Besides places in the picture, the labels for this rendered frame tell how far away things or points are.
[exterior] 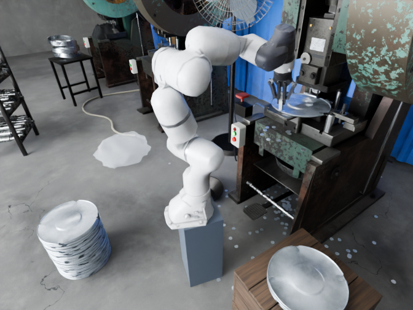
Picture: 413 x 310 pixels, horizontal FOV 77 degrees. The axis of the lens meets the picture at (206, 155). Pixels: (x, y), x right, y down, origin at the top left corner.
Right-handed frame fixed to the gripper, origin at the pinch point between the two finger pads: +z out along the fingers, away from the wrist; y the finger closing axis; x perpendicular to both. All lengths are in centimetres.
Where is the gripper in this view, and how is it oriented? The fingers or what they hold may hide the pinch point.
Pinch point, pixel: (281, 103)
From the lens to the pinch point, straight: 132.2
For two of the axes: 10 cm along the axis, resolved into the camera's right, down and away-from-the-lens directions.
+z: 1.9, 5.7, 8.0
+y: 9.0, 2.3, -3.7
